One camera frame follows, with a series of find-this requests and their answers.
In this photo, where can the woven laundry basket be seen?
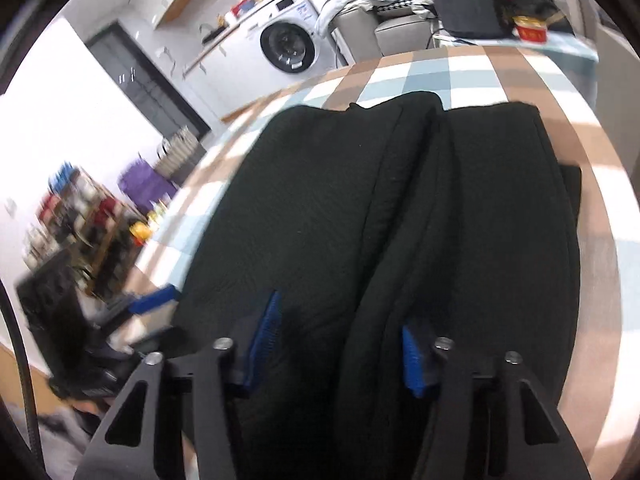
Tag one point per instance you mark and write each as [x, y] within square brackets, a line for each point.
[180, 157]

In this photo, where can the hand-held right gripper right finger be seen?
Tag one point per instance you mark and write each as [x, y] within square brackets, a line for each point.
[414, 360]

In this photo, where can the red bowl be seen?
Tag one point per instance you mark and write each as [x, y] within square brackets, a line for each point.
[531, 32]

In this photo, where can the white washing machine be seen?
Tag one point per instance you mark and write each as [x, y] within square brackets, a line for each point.
[287, 45]

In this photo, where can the houndstooth pillow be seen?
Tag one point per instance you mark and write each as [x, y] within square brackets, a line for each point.
[397, 5]

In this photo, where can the checkered bed sheet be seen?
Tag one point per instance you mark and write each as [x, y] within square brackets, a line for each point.
[475, 75]

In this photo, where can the black knitted sweater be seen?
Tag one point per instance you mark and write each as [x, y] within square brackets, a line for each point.
[325, 210]

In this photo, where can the person's left forearm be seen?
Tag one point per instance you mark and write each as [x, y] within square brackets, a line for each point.
[65, 440]

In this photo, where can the light grey cloth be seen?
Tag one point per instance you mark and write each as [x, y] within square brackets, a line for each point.
[345, 2]

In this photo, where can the grey sofa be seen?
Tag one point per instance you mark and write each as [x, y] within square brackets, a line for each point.
[400, 35]

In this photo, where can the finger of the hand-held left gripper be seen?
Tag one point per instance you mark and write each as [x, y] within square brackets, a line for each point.
[152, 299]
[160, 340]

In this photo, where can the white floor cabinet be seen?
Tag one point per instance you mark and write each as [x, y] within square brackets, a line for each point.
[235, 72]

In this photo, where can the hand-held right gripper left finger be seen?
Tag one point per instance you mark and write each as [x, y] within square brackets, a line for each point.
[262, 345]

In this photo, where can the wooden shoe rack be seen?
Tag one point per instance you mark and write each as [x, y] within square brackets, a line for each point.
[90, 230]

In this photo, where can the purple bag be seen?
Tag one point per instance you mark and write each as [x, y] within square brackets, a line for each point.
[147, 185]

